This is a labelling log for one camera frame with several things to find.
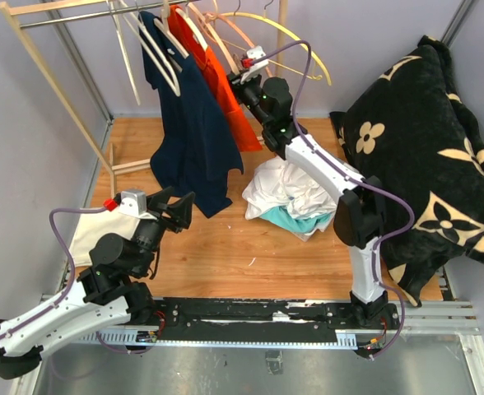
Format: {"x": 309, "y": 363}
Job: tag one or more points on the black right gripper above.
{"x": 238, "y": 86}

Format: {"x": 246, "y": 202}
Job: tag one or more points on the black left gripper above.
{"x": 181, "y": 210}

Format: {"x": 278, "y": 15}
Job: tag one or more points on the orange t shirt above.
{"x": 216, "y": 79}

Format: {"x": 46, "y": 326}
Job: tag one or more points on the orange hanger with metal hook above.
{"x": 214, "y": 16}

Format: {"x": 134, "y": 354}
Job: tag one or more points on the white pink t shirt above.
{"x": 280, "y": 183}

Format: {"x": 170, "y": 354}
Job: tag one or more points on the teal t shirt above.
{"x": 279, "y": 216}

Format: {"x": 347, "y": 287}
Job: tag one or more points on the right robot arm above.
{"x": 361, "y": 211}

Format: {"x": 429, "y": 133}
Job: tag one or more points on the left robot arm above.
{"x": 109, "y": 292}

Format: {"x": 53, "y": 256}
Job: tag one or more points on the navy blue t shirt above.
{"x": 198, "y": 150}

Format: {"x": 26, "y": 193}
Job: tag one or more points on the empty cream hanger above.
{"x": 124, "y": 52}

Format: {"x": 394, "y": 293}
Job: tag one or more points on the folded cream cloth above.
{"x": 91, "y": 227}

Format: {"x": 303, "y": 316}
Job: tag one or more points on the white plastic basket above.
{"x": 304, "y": 236}

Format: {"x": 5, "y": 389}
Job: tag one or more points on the black floral blanket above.
{"x": 411, "y": 130}

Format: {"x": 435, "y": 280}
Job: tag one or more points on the wooden clothes rack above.
{"x": 11, "y": 14}

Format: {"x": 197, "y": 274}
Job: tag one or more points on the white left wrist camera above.
{"x": 130, "y": 202}

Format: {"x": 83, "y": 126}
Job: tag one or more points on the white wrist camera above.
{"x": 130, "y": 202}
{"x": 253, "y": 63}

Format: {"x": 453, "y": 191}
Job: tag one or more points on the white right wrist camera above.
{"x": 253, "y": 63}

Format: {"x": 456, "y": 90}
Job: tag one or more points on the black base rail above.
{"x": 262, "y": 321}

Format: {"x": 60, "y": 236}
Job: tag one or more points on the metal corner post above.
{"x": 79, "y": 63}

